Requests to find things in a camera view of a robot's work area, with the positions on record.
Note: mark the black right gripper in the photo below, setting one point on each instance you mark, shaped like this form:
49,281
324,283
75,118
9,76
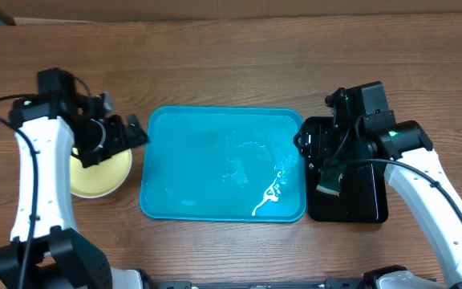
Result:
325,133

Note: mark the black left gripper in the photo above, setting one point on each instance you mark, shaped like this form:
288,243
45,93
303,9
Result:
119,140

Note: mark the green yellow sponge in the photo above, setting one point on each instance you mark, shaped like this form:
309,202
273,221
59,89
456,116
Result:
330,178

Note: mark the green rimmed plate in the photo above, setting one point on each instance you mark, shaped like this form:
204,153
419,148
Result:
100,180

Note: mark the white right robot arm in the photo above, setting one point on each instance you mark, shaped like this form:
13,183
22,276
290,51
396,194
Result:
350,163

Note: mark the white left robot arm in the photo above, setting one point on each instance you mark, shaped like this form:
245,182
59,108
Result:
46,250

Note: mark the black rectangular tray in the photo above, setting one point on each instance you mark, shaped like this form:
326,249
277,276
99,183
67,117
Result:
362,198

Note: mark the teal plastic tray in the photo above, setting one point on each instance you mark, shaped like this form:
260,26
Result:
184,162

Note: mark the white foam spill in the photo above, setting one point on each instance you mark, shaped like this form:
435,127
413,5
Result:
256,174

